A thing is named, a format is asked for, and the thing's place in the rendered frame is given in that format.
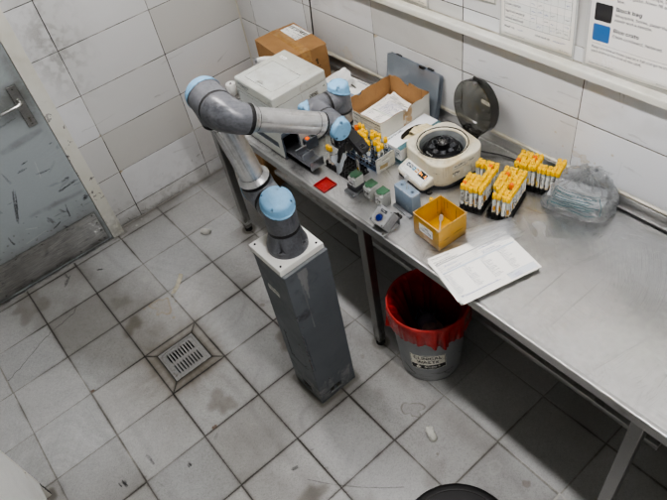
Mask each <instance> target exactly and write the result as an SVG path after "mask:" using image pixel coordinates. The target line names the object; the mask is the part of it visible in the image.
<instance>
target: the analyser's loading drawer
mask: <svg viewBox="0 0 667 500"><path fill-rule="evenodd" d="M285 149H286V152H287V153H289V154H290V155H292V156H293V157H295V158H296V159H298V160H299V161H301V162H302V163H303V164H305V165H306V166H308V167H309V168H311V171H314V170H315V169H317V168H318V167H320V166H321V165H323V164H324V163H325V162H324V157H323V156H320V157H319V156H317V155H316V154H314V149H312V150H309V149H307V145H304V146H302V145H300V144H299V143H297V142H295V141H293V142H291V143H289V144H288V145H286V146H285Z"/></svg>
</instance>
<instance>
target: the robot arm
mask: <svg viewBox="0 0 667 500"><path fill-rule="evenodd" d="M185 99H186V102H187V105H188V107H189V108H191V109H192V110H193V112H194V113H195V115H196V116H197V118H198V119H199V121H200V123H201V125H202V127H203V128H204V129H205V130H207V131H211V132H212V134H213V135H214V137H215V139H216V140H217V142H218V144H219V145H220V147H221V149H222V150H223V152H224V153H225V155H226V157H227V158H228V160H229V162H230V163H231V165H232V166H233V167H234V169H235V171H236V172H237V174H238V176H239V179H238V184H239V186H240V189H241V191H242V194H243V195H244V197H245V198H246V199H248V200H249V202H250V203H251V204H252V205H253V206H254V208H255V209H256V210H257V211H258V213H259V214H260V215H261V216H262V217H263V219H264V221H265V224H266V228H267V231H268V235H267V242H266V244H267V249H268V252H269V254H270V255H271V256H273V257H274V258H276V259H280V260H289V259H293V258H296V257H298V256H300V255H301V254H303V253H304V252H305V251H306V249H307V248H308V245H309V239H308V235H307V233H306V231H305V230H304V229H303V227H302V226H301V225H300V222H299V218H298V213H297V209H296V203H295V200H294V197H293V195H292V193H291V192H290V191H289V190H288V189H287V188H285V187H279V186H278V185H277V184H276V182H275V181H274V179H273V177H272V176H271V174H270V172H269V170H268V168H267V167H265V166H263V165H260V163H259V161H258V159H257V157H256V156H255V154H254V152H253V150H252V148H251V147H250V145H249V143H248V141H247V139H246V138H245V136H244V135H252V134H253V133H254V132H264V133H285V134H306V135H326V136H331V141H332V145H333V146H334V147H336V148H337V149H338V151H337V153H336V155H335V156H332V157H331V160H332V162H333V163H334V164H335V165H336V173H337V174H338V175H339V174H340V173H341V172H342V167H343V163H344V161H345V159H346V154H345V151H347V152H350V150H352V149H354V150H355V152H356V153H357V154H358V155H359V156H362V155H363V154H365V155H366V156H367V155H368V153H367V152H368V150H369V148H370V146H369V145H368V144H367V143H366V142H365V140H364V138H363V137H361V136H360V135H359V134H358V133H357V131H356V130H355V129H354V128H353V127H352V125H353V110H352V104H351V97H350V89H349V85H348V82H347V81H346V80H345V79H343V78H335V79H332V80H331V81H330V82H329V83H328V87H327V90H326V91H324V92H323V93H321V94H318V95H316V96H314V97H312V98H310V99H306V101H304V102H302V103H300V104H299V105H298V110H296V109H283V108H270V107H257V106H255V105H254V104H253V103H251V102H243V101H240V100H238V99H236V98H234V97H233V96H232V95H231V94H230V93H229V92H228V91H227V90H226V89H225V88H224V87H223V86H222V85H221V84H220V83H219V82H218V80H216V79H214V78H213V77H211V76H207V75H202V76H199V77H197V78H195V79H193V80H192V81H191V82H190V83H189V85H188V86H187V89H186V92H185ZM332 138H333V140H332Z"/></svg>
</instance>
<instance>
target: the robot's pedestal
mask: <svg viewBox="0 0 667 500"><path fill-rule="evenodd" d="M253 254H254V253H253ZM254 256H255V259H256V262H257V265H258V268H259V270H260V273H261V276H262V279H263V282H264V285H265V288H266V290H267V293H268V296H269V299H270V302H271V305H272V308H273V310H274V313H275V316H276V318H277V321H278V324H279V327H280V329H281V332H282V335H283V338H284V341H285V344H286V347H287V349H288V352H289V355H290V358H291V361H292V364H293V367H294V369H295V372H296V376H297V377H298V378H299V380H300V381H301V382H302V383H303V384H304V385H305V386H306V387H307V388H308V389H309V390H310V391H311V392H312V393H313V394H314V395H315V396H316V397H317V398H318V399H319V400H320V401H321V402H322V403H324V402H325V401H326V400H328V399H329V398H330V397H331V396H332V395H334V394H335V393H336V392H337V391H338V390H340V389H341V388H342V387H343V386H345V385H346V384H347V383H348V382H349V381H351V380H352V379H353V378H354V377H355V375H354V370H353V366H352V361H351V357H350V352H349V348H348V343H347V339H346V334H345V329H344V325H343V320H342V316H341V311H340V307H339V302H338V298H337V293H336V289H335V284H334V276H333V271H332V267H331V262H330V258H329V253H328V249H327V248H326V247H325V246H324V248H323V249H321V250H320V251H318V252H317V253H316V254H314V255H313V256H311V257H310V258H309V259H307V260H306V261H304V262H303V263H301V264H300V265H299V266H297V267H296V268H294V269H293V270H292V271H290V272H289V273H287V274H286V275H284V276H283V277H282V278H281V277H280V276H279V275H278V274H277V273H275V272H274V271H273V270H272V269H271V268H270V267H269V266H268V265H266V264H265V263H264V262H263V261H262V260H261V259H260V258H259V257H257V256H256V255H255V254H254Z"/></svg>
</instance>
